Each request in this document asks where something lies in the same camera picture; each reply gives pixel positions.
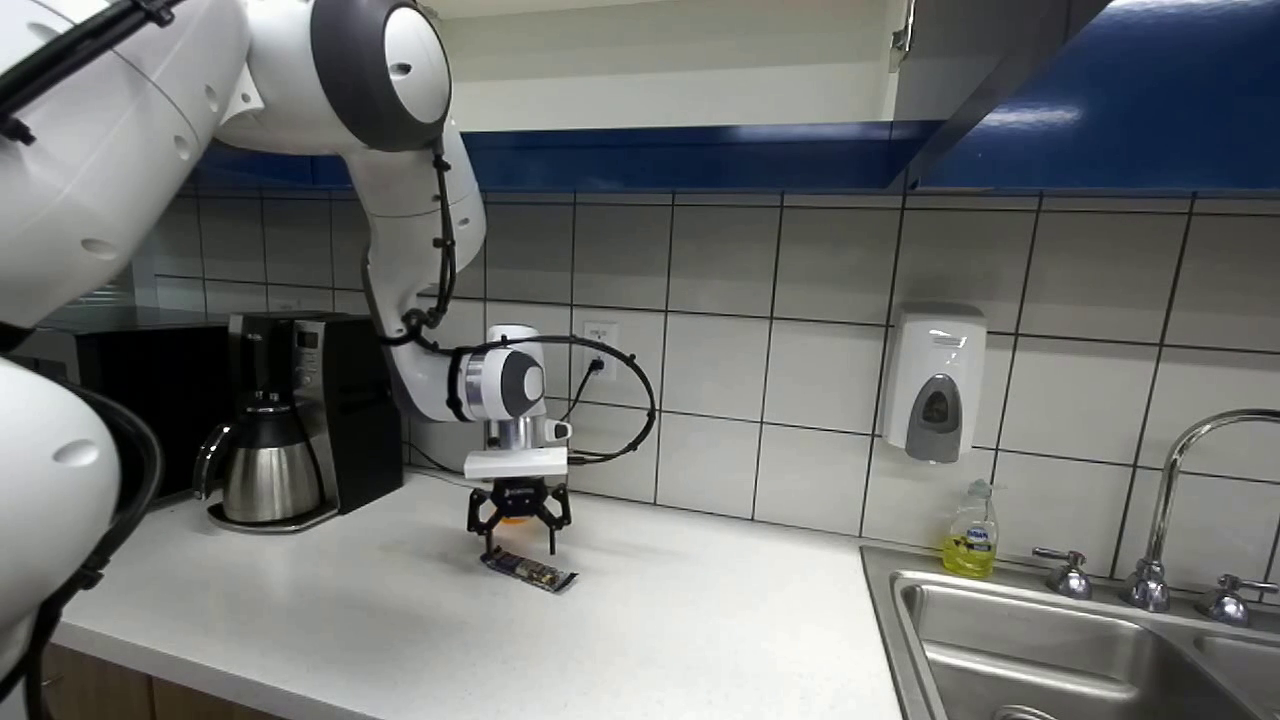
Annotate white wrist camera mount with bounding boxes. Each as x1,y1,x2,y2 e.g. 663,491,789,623
463,415,571,481

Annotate black steel coffee maker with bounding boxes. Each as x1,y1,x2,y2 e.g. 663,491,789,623
195,312,405,536

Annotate yellow dish soap bottle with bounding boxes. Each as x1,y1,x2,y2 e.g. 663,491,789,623
941,481,998,579

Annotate white soap dispenser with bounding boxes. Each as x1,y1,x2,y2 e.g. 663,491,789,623
883,312,989,462

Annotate blue open upper cupboard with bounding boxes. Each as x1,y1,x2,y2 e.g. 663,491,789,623
187,0,1280,190

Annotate stainless steel sink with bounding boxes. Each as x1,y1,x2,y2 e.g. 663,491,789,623
864,549,1280,720

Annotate white wall outlet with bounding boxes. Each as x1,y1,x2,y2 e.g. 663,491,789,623
580,320,620,382

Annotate steel coffee carafe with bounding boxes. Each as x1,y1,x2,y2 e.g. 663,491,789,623
194,392,326,529

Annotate chocolate nut bar wrapper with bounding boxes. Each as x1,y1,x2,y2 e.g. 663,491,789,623
481,549,576,593

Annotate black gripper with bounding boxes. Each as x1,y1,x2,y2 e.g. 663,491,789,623
468,477,571,554

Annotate chrome sink faucet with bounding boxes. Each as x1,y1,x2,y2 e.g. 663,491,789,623
1019,409,1280,623

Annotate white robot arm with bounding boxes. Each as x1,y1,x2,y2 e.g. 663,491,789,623
0,0,541,424

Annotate black microwave oven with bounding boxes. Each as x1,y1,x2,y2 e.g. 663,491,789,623
18,323,234,502

